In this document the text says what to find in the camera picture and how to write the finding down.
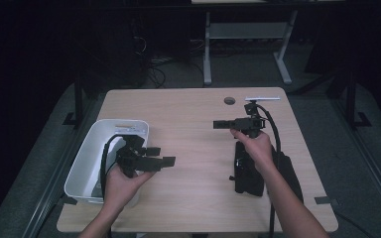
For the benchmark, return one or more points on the white plastic bin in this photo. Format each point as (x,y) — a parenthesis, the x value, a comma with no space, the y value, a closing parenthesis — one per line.
(89,158)

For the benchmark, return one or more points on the person's left hand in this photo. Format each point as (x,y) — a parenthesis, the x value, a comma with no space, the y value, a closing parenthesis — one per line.
(122,188)

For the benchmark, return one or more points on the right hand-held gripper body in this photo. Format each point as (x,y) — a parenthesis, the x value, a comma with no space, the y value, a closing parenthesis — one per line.
(250,122)

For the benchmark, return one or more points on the black metal stand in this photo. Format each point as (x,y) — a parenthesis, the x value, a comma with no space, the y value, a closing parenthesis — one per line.
(78,99)
(351,99)

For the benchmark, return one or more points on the grey tape strip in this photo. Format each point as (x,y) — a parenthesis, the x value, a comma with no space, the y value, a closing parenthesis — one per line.
(325,200)

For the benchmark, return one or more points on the white metal desk frame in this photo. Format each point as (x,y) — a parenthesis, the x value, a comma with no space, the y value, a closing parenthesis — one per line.
(244,30)

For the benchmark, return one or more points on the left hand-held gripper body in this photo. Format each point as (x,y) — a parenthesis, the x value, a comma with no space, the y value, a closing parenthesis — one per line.
(130,155)

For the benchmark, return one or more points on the person's right hand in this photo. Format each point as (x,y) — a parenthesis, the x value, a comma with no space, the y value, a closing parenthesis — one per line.
(258,148)

